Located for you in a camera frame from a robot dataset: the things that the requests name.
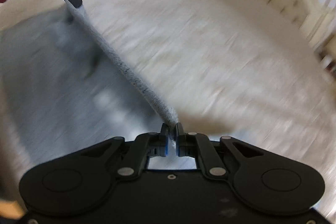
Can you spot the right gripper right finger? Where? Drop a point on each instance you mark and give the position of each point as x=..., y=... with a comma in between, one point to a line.
x=201, y=149

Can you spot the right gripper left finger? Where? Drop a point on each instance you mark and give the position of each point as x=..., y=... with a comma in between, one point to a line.
x=150, y=145

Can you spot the grey sweat pants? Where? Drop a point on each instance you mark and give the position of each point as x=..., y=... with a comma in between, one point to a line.
x=61, y=92

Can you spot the white embroidered bedspread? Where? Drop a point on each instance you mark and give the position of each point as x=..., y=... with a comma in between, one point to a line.
x=224, y=66

